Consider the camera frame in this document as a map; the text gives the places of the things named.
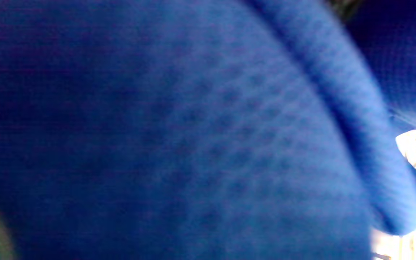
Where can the blue clothing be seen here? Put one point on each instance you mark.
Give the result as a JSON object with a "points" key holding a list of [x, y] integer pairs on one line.
{"points": [[193, 126]]}

